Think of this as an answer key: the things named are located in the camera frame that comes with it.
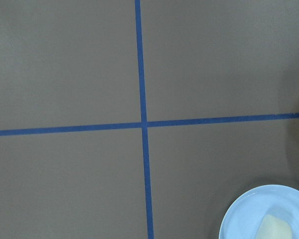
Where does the white steamed bun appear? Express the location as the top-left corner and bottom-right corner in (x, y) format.
(255, 214), (293, 239)

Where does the light blue plate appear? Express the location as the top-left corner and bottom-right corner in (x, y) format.
(218, 185), (299, 239)

